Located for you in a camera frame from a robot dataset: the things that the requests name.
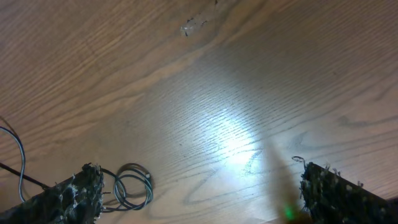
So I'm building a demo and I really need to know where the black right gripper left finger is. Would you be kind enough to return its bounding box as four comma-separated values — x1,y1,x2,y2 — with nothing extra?
1,164,104,224

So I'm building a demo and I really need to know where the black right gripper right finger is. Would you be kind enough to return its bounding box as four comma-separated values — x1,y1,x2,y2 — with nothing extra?
292,156,397,224

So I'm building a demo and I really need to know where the black USB cable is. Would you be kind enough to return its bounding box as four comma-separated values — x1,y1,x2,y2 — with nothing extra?
0,126,154,213

